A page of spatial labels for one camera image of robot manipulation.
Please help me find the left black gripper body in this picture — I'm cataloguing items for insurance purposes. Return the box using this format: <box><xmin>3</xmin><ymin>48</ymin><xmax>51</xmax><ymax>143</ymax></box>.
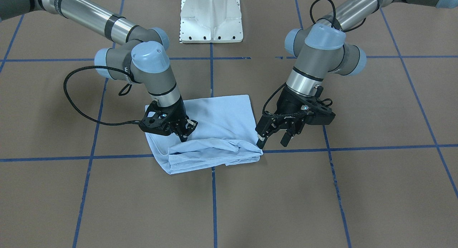
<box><xmin>255</xmin><ymin>86</ymin><xmax>336</xmax><ymax>138</ymax></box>

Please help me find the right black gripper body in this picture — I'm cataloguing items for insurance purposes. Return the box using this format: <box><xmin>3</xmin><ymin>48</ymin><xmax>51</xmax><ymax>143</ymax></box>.
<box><xmin>139</xmin><ymin>98</ymin><xmax>198</xmax><ymax>137</ymax></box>

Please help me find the light blue t-shirt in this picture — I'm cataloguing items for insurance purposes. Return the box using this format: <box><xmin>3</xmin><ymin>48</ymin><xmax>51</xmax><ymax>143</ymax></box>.
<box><xmin>146</xmin><ymin>94</ymin><xmax>263</xmax><ymax>174</ymax></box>

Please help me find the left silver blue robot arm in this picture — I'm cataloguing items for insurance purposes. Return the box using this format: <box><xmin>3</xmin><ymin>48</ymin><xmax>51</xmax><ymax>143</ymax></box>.
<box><xmin>255</xmin><ymin>0</ymin><xmax>457</xmax><ymax>149</ymax></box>

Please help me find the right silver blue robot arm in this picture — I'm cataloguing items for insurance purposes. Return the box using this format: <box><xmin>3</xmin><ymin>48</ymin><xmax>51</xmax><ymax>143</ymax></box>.
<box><xmin>0</xmin><ymin>0</ymin><xmax>198</xmax><ymax>142</ymax></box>

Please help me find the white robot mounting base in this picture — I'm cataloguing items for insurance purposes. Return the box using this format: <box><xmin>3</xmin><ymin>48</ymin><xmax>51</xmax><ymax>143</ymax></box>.
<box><xmin>179</xmin><ymin>0</ymin><xmax>244</xmax><ymax>44</ymax></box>

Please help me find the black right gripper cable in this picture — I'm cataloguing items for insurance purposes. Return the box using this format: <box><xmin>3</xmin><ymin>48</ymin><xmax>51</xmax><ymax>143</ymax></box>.
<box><xmin>63</xmin><ymin>67</ymin><xmax>143</xmax><ymax>126</ymax></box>

